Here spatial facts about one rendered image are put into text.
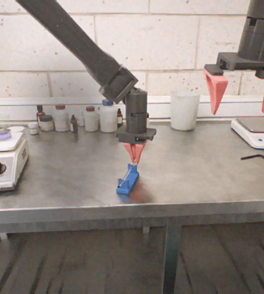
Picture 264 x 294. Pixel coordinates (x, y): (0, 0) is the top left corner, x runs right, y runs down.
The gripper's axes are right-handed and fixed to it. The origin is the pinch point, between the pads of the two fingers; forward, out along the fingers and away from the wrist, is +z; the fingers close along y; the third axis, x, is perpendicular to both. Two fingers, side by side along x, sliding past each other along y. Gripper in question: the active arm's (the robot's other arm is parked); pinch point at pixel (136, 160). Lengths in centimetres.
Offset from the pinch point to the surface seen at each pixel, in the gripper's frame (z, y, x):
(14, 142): -5.8, 32.3, 9.5
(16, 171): -0.7, 27.4, 15.9
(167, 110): -3, -2, -50
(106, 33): -35, 26, -45
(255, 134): -0.6, -37.0, -31.8
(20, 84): -14, 63, -32
